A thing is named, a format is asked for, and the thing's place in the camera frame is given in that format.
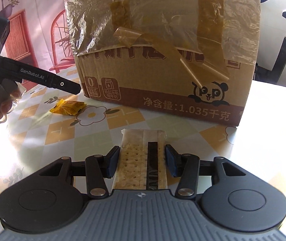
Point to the clear cracker packet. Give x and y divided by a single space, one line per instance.
132 160

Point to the checked floral tablecloth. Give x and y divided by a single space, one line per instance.
57 135

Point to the printed room backdrop cloth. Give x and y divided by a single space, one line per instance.
37 5

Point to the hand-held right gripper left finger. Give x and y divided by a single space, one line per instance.
112 163

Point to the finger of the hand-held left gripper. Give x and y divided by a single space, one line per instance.
65 84

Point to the small yellow candy packet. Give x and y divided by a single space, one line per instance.
67 106

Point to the brown paper bag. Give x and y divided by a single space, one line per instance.
158 80

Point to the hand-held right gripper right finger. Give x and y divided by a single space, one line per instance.
171 163

